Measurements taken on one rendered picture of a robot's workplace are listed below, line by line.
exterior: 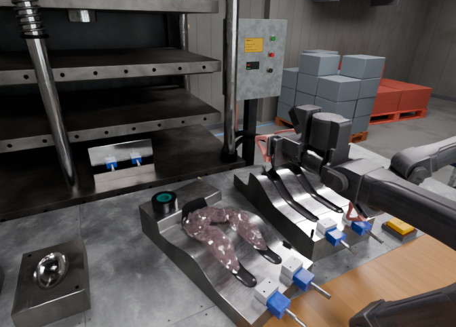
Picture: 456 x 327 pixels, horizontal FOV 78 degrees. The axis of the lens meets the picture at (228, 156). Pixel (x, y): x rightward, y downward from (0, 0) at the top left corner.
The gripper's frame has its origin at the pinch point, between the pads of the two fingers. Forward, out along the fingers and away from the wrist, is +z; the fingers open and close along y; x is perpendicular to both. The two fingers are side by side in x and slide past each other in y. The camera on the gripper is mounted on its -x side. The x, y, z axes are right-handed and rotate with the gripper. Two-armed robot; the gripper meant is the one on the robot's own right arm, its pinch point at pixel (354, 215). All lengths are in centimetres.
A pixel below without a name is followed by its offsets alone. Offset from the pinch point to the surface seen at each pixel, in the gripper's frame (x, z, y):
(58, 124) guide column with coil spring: -72, 24, 81
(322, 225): -0.3, -0.2, 13.3
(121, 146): -68, 38, 59
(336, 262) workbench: 9.9, 7.1, 9.6
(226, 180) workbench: -39, 37, 18
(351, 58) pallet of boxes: -189, 91, -229
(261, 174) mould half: -28.1, 14.4, 14.8
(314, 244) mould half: 3.5, 2.1, 17.6
